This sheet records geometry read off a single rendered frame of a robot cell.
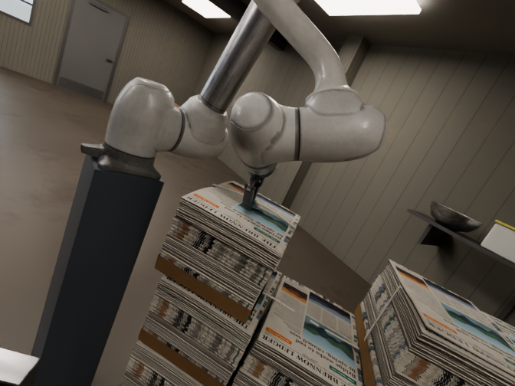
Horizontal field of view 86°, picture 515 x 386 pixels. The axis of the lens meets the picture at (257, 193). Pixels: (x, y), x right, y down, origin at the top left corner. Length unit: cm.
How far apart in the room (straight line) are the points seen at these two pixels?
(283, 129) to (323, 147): 8
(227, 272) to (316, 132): 41
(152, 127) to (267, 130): 49
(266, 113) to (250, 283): 42
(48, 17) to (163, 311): 790
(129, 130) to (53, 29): 756
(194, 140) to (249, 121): 51
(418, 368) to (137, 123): 91
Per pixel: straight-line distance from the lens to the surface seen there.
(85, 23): 837
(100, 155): 95
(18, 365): 65
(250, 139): 47
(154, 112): 88
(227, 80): 93
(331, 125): 51
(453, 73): 414
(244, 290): 73
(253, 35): 91
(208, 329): 81
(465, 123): 385
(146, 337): 93
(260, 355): 80
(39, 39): 841
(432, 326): 74
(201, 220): 69
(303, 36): 62
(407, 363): 76
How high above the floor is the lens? 131
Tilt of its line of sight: 14 degrees down
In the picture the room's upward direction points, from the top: 25 degrees clockwise
